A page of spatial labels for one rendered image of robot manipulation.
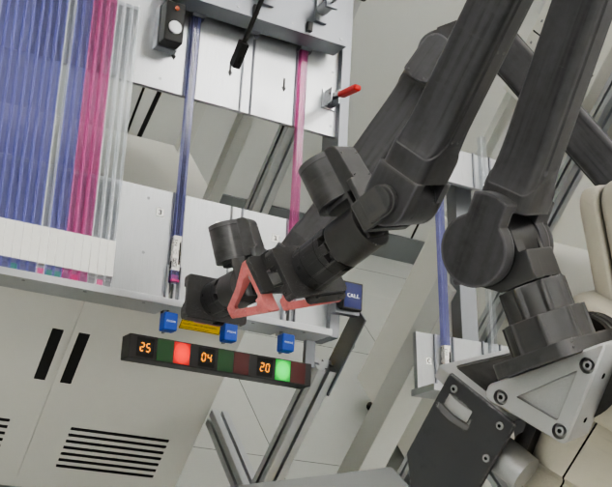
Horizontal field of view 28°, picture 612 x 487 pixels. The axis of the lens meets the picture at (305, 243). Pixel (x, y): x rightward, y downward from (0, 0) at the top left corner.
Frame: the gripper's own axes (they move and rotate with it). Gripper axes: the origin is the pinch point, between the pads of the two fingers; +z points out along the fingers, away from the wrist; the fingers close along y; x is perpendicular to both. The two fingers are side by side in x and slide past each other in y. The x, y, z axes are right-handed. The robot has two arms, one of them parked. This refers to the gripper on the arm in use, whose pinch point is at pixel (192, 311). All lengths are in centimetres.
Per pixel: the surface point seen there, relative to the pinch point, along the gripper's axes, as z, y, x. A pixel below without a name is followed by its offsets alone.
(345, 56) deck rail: 8, -30, -57
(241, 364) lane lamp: 9.9, -13.7, 4.8
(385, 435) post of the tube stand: 32, -57, 9
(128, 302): 9.6, 7.5, -2.2
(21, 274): 6.2, 26.2, -2.5
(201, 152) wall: 182, -75, -108
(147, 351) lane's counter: 9.7, 3.3, 5.2
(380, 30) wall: 141, -119, -149
